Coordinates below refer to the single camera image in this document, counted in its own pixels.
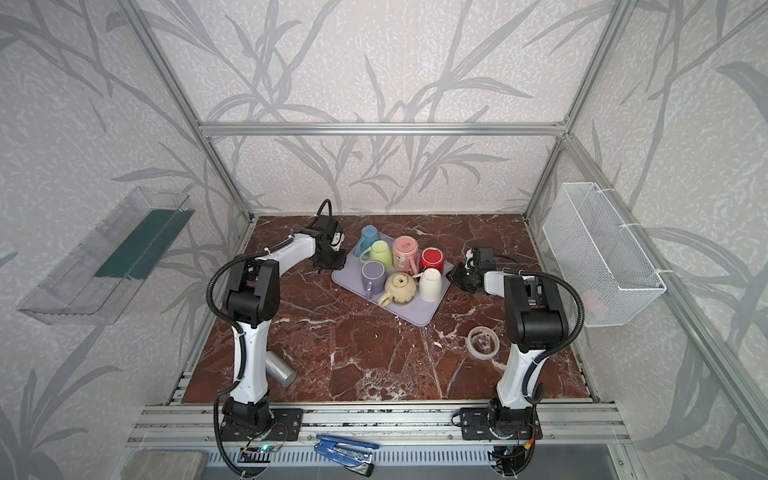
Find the blue mug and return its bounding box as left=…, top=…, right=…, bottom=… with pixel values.
left=353, top=225, right=380, bottom=257

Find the light green mug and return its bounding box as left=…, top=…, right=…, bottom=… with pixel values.
left=360, top=240, right=394, bottom=272

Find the white mug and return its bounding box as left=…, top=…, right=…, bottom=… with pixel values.
left=418, top=268, right=443, bottom=303

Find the pink patterned mug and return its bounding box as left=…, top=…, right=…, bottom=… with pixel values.
left=392, top=235, right=419, bottom=275

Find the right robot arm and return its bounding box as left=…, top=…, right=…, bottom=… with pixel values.
left=449, top=246, right=586, bottom=410

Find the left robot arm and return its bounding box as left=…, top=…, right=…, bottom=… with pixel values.
left=206, top=214, right=346, bottom=405

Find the red mug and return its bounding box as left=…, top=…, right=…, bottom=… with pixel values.
left=419, top=247, right=445, bottom=274

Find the purple mug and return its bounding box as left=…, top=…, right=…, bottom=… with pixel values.
left=361, top=260, right=387, bottom=300

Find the lavender plastic tray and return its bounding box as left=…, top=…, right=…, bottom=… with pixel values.
left=332, top=227, right=452, bottom=327

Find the clear tape roll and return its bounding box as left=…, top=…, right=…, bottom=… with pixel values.
left=466, top=326, right=501, bottom=361

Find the silver metal can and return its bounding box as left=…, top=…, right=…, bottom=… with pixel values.
left=265, top=351, right=297, bottom=388

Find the green circuit board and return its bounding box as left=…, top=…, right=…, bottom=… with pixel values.
left=238, top=443, right=283, bottom=464

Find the blue stapler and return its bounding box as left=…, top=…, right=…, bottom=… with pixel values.
left=314, top=435, right=379, bottom=477

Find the white wire basket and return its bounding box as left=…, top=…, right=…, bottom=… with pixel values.
left=543, top=182, right=666, bottom=327

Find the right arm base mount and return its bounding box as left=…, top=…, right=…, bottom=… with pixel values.
left=451, top=399, right=543, bottom=441

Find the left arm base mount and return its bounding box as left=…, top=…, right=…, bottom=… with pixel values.
left=220, top=397, right=304, bottom=441

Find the aluminium frame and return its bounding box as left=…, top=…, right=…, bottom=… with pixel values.
left=117, top=1, right=767, bottom=449

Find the clear plastic wall bin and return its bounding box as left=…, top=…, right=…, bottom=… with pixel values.
left=18, top=187, right=195, bottom=325

